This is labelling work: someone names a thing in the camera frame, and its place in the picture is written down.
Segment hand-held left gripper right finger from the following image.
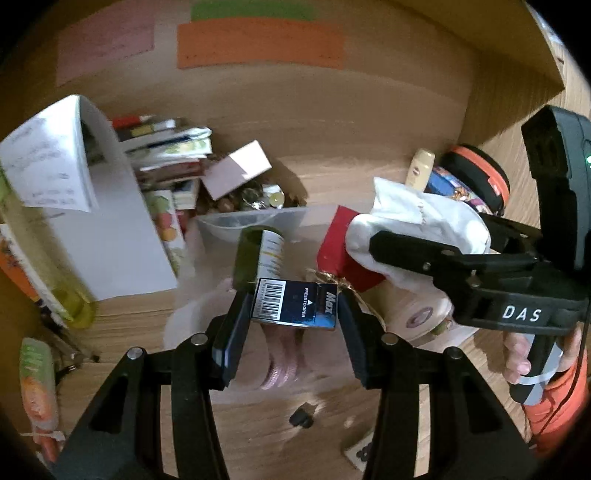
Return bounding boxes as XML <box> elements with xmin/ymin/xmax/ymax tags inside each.
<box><xmin>337</xmin><ymin>291</ymin><xmax>539</xmax><ymax>480</ymax></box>

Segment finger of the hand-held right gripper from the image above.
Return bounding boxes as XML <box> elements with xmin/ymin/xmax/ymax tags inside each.
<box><xmin>488</xmin><ymin>216</ymin><xmax>546</xmax><ymax>258</ymax></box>
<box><xmin>368</xmin><ymin>230</ymin><xmax>542</xmax><ymax>303</ymax></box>

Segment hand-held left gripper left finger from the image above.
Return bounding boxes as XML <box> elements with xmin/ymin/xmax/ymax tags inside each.
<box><xmin>51</xmin><ymin>290</ymin><xmax>254</xmax><ymax>480</ymax></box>

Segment white sock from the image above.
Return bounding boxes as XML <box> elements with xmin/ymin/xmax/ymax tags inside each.
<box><xmin>346</xmin><ymin>176</ymin><xmax>491</xmax><ymax>296</ymax></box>

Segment pink rope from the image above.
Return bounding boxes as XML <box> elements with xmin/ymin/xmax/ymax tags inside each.
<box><xmin>164</xmin><ymin>277</ymin><xmax>324</xmax><ymax>393</ymax></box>

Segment pink round container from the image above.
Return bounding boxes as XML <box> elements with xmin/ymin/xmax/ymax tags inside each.
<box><xmin>383</xmin><ymin>277</ymin><xmax>455</xmax><ymax>344</ymax></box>

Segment dark blue barcode box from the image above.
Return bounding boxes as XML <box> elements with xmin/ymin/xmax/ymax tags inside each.
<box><xmin>250</xmin><ymin>277</ymin><xmax>340</xmax><ymax>332</ymax></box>

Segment red box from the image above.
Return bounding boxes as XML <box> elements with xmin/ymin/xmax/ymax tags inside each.
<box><xmin>316</xmin><ymin>205</ymin><xmax>384</xmax><ymax>292</ymax></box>

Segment green bottle white label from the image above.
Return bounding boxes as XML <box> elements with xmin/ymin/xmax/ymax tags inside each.
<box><xmin>231</xmin><ymin>227</ymin><xmax>286</xmax><ymax>291</ymax></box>

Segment clear plastic container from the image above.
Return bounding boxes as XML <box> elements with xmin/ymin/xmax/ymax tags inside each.
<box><xmin>198</xmin><ymin>206</ymin><xmax>352</xmax><ymax>261</ymax></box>

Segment person's right forearm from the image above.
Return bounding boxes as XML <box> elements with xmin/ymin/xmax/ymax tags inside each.
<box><xmin>526</xmin><ymin>351</ymin><xmax>591</xmax><ymax>457</ymax></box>

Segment wooden desktop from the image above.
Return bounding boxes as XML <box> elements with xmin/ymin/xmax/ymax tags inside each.
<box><xmin>28</xmin><ymin>152</ymin><xmax>546</xmax><ymax>480</ymax></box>

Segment person's right hand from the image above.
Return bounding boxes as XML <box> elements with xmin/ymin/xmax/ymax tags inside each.
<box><xmin>502</xmin><ymin>323</ymin><xmax>587</xmax><ymax>386</ymax></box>

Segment orange black round case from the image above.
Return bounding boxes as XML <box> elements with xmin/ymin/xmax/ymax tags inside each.
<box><xmin>438</xmin><ymin>145</ymin><xmax>511</xmax><ymax>217</ymax></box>

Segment blue pouch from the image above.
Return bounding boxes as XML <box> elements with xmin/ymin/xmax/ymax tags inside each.
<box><xmin>425</xmin><ymin>166</ymin><xmax>492</xmax><ymax>215</ymax></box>

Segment small yellow cream bottle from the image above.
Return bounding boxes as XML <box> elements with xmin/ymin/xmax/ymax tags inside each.
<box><xmin>404</xmin><ymin>148</ymin><xmax>435</xmax><ymax>190</ymax></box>

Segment small black object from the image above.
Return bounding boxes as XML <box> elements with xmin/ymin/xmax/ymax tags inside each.
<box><xmin>289</xmin><ymin>404</ymin><xmax>315</xmax><ymax>429</ymax></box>

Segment white dotted tile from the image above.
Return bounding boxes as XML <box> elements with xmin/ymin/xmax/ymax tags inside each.
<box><xmin>342</xmin><ymin>429</ymin><xmax>377</xmax><ymax>472</ymax></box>

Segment fruit print booklet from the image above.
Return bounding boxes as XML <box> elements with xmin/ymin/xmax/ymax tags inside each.
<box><xmin>145</xmin><ymin>189</ymin><xmax>188</xmax><ymax>278</ymax></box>

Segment pile of small trinkets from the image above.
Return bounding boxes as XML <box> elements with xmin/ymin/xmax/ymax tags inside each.
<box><xmin>203</xmin><ymin>182</ymin><xmax>308</xmax><ymax>215</ymax></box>

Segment large white paper folder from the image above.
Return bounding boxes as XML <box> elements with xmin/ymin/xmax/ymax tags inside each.
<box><xmin>41</xmin><ymin>95</ymin><xmax>178</xmax><ymax>301</ymax></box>

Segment cluster of dark pens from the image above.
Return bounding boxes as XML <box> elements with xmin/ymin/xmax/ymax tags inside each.
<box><xmin>39</xmin><ymin>305</ymin><xmax>100</xmax><ymax>374</ymax></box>

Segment small white card box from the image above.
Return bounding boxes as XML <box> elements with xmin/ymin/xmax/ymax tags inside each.
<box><xmin>202</xmin><ymin>141</ymin><xmax>272</xmax><ymax>200</ymax></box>

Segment orange label squeeze bottle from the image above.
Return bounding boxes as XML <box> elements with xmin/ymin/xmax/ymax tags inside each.
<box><xmin>19</xmin><ymin>337</ymin><xmax>61</xmax><ymax>432</ymax></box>

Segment stack of books and packets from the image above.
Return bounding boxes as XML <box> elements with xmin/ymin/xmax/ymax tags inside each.
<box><xmin>111</xmin><ymin>115</ymin><xmax>213</xmax><ymax>222</ymax></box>

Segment orange white tube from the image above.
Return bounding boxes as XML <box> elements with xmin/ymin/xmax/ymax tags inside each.
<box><xmin>28</xmin><ymin>429</ymin><xmax>65</xmax><ymax>468</ymax></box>

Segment green transparent bottle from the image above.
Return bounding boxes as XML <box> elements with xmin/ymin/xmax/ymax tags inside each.
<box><xmin>0</xmin><ymin>171</ymin><xmax>98</xmax><ymax>329</ymax></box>

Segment orange book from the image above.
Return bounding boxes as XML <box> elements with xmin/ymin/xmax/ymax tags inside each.
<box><xmin>0</xmin><ymin>226</ymin><xmax>42</xmax><ymax>305</ymax></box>

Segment orange paper note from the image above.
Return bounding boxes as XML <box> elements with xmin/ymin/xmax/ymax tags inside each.
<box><xmin>177</xmin><ymin>17</ymin><xmax>346</xmax><ymax>70</ymax></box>

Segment handwritten white paper sheets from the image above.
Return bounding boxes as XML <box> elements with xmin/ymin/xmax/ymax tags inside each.
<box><xmin>0</xmin><ymin>115</ymin><xmax>100</xmax><ymax>213</ymax></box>

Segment green paper note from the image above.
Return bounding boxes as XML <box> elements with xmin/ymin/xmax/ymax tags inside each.
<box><xmin>191</xmin><ymin>0</ymin><xmax>317</xmax><ymax>21</ymax></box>

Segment pink paper note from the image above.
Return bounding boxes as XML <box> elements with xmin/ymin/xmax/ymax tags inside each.
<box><xmin>56</xmin><ymin>7</ymin><xmax>155</xmax><ymax>88</ymax></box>

